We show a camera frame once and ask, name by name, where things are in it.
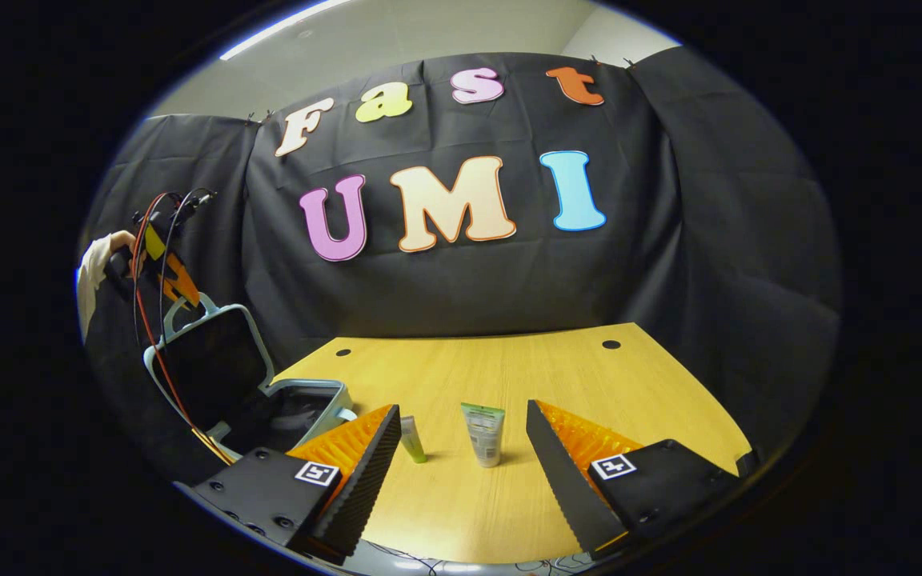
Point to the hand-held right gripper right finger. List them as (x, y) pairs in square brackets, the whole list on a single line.
[(565, 480)]

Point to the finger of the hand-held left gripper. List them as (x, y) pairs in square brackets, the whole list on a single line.
[(181, 280)]

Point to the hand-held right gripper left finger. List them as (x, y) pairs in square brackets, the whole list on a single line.
[(369, 480)]

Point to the small green skin care tube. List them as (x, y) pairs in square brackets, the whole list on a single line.
[(413, 444)]

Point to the white green skin care tube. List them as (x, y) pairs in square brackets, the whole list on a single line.
[(483, 436)]

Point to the black backdrop cloth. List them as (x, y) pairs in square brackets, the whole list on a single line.
[(469, 288)]

